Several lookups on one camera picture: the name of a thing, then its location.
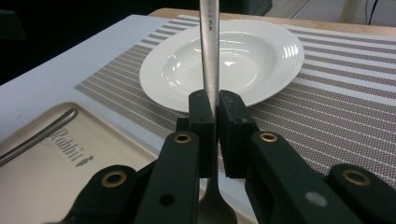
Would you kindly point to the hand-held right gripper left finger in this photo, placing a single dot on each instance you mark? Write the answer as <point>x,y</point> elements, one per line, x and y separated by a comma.
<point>204,137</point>

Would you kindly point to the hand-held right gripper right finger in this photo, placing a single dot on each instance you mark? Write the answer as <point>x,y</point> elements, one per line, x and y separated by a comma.
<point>233,137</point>

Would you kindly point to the white deep plate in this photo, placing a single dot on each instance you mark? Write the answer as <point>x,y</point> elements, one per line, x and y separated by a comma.
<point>255,62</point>

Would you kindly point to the silver metal fork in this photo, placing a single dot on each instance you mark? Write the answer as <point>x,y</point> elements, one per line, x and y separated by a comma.
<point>209,46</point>

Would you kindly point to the silver metal cutlery piece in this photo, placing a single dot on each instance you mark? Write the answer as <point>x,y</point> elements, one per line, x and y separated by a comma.
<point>40,137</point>

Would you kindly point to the beige plastic tray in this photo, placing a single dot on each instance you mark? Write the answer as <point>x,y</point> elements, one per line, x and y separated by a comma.
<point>46,186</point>

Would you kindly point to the striped woven placemat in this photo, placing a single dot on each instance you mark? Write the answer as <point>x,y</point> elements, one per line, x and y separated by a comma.
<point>327,118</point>

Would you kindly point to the teal glass stand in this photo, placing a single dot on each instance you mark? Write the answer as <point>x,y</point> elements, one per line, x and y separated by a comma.
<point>258,6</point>

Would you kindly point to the light grey table cover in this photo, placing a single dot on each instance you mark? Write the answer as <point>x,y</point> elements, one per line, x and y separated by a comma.
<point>56,71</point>

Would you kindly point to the dark object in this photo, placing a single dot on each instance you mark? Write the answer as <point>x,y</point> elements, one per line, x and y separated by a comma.
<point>11,25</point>

